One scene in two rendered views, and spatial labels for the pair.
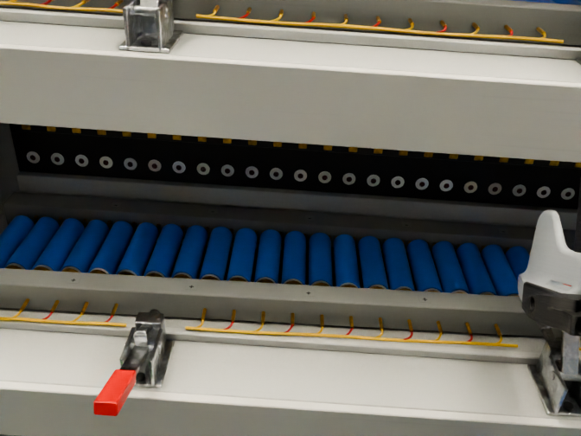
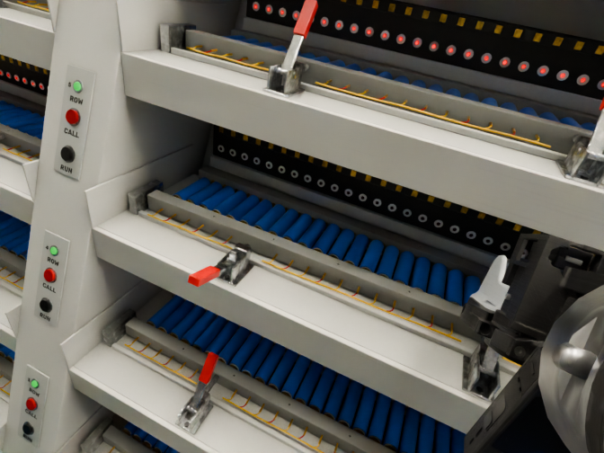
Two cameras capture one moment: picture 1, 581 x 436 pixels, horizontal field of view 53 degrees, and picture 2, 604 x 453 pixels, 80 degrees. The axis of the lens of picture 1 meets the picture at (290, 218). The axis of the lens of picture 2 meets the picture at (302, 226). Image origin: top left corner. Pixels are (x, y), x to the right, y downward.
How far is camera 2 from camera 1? 0.06 m
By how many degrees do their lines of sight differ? 14
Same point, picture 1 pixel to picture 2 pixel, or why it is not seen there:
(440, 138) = (438, 187)
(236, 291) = (297, 250)
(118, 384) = (207, 272)
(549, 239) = (495, 273)
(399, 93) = (416, 151)
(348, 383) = (341, 323)
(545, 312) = (467, 315)
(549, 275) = (487, 297)
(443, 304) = (420, 298)
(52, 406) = (179, 277)
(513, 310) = not seen: hidden behind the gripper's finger
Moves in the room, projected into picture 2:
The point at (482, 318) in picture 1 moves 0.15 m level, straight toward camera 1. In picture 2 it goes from (444, 316) to (386, 361)
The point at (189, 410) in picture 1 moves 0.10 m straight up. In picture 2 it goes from (245, 304) to (271, 216)
